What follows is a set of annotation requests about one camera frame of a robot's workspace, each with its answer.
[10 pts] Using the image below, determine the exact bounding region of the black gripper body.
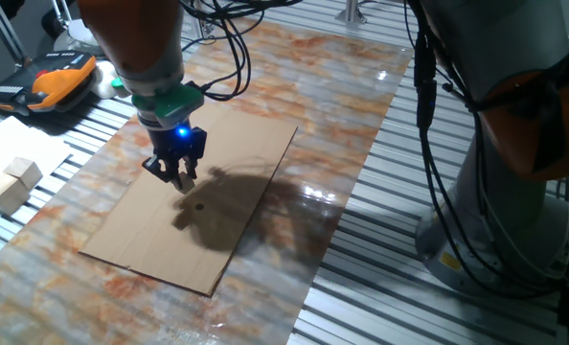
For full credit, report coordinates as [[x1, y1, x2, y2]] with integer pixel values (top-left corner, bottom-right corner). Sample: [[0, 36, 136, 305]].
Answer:
[[148, 122, 208, 163]]

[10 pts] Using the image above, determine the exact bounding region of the orange marble patterned mat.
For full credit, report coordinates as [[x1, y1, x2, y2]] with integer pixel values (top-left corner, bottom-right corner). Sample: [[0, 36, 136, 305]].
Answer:
[[0, 18, 414, 345]]

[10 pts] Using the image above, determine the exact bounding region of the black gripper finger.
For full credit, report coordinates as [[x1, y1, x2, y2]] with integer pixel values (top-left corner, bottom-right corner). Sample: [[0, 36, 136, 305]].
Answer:
[[182, 155, 200, 179], [142, 152, 183, 184]]

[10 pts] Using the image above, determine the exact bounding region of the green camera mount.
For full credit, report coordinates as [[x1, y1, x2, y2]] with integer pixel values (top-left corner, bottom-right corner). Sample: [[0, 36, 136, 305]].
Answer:
[[110, 76, 205, 129]]

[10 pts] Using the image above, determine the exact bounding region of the brown cardboard sheet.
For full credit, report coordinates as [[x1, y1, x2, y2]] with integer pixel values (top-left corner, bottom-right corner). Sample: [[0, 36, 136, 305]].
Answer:
[[79, 103, 299, 297]]

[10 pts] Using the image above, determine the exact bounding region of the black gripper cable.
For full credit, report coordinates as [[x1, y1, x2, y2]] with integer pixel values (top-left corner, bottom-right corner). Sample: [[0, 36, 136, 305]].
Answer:
[[178, 0, 305, 103]]

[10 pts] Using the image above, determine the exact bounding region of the black cable bundle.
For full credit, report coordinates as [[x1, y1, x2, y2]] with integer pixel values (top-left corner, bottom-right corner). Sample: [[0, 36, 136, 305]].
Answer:
[[403, 0, 569, 301]]

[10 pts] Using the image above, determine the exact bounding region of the white paper sheet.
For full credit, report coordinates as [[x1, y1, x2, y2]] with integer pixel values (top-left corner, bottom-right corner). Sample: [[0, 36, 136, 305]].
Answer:
[[0, 115, 73, 234]]

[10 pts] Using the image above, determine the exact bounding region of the aluminium frame strut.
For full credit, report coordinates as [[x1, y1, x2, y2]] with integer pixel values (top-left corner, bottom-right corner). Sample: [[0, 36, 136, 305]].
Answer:
[[0, 0, 32, 67]]

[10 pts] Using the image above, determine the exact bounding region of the silver metal post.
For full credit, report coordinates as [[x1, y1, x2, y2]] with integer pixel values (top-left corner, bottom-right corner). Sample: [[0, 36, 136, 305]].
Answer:
[[334, 0, 368, 25]]

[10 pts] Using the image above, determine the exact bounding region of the white crumpled wad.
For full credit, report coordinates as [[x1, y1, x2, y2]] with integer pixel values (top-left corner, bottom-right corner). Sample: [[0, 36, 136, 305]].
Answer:
[[91, 60, 122, 101]]

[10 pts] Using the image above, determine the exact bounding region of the grey base plate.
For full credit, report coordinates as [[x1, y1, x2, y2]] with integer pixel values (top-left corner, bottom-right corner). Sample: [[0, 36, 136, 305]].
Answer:
[[53, 18, 104, 58]]

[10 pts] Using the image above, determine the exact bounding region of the orange black teach pendant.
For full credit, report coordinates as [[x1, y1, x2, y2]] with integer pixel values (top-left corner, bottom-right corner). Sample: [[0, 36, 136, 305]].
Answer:
[[0, 50, 98, 116]]

